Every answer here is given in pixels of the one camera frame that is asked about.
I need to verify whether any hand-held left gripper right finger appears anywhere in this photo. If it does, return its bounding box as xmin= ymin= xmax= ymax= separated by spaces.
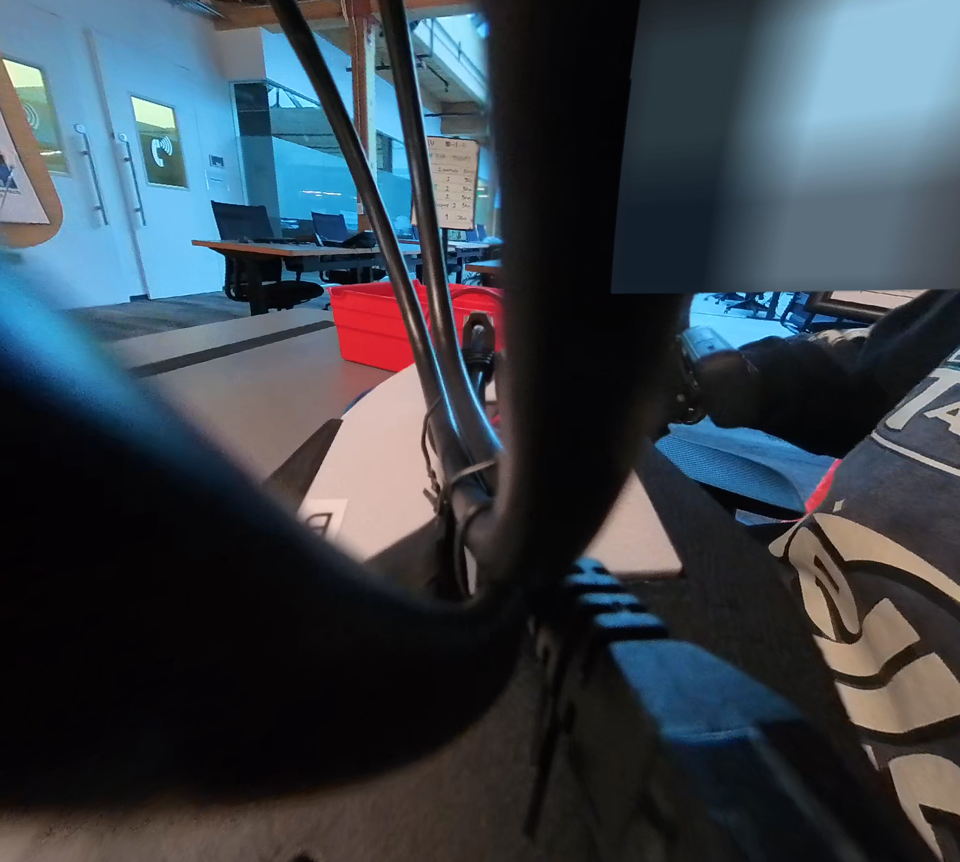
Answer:
xmin=583 ymin=470 xmax=685 ymax=577

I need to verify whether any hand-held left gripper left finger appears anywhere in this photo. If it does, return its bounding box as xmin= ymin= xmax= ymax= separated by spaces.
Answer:
xmin=300 ymin=365 xmax=451 ymax=565

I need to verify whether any red plastic bin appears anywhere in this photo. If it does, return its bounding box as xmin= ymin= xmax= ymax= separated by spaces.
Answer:
xmin=327 ymin=280 xmax=504 ymax=374

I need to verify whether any blue ethernet cable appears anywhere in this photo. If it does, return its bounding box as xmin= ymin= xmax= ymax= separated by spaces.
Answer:
xmin=0 ymin=0 xmax=856 ymax=862

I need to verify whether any person's right hand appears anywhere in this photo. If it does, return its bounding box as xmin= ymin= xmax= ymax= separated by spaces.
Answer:
xmin=701 ymin=333 xmax=875 ymax=457

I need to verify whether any black office chair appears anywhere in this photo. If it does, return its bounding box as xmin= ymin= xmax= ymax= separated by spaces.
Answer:
xmin=211 ymin=200 xmax=325 ymax=317
xmin=309 ymin=211 xmax=376 ymax=250

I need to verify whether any wooden office desk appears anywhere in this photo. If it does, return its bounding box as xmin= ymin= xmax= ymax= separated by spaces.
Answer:
xmin=191 ymin=238 xmax=425 ymax=317

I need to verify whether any person's dark printed shirt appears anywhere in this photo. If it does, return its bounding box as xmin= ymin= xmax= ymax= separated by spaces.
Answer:
xmin=772 ymin=344 xmax=960 ymax=862

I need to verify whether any handwritten list whiteboard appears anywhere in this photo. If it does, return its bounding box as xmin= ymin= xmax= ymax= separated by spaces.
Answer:
xmin=426 ymin=135 xmax=481 ymax=232

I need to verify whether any yellow phone sign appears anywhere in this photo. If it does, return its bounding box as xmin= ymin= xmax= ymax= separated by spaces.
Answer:
xmin=130 ymin=94 xmax=189 ymax=190

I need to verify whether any instruction board with white stand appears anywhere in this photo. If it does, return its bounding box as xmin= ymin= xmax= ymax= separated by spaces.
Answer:
xmin=0 ymin=63 xmax=65 ymax=250

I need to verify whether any wooden support post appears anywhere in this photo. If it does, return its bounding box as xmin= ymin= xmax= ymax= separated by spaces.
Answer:
xmin=346 ymin=0 xmax=378 ymax=203

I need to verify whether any long metal door handle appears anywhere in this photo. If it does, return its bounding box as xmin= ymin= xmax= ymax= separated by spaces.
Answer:
xmin=75 ymin=124 xmax=111 ymax=228
xmin=120 ymin=133 xmax=149 ymax=227

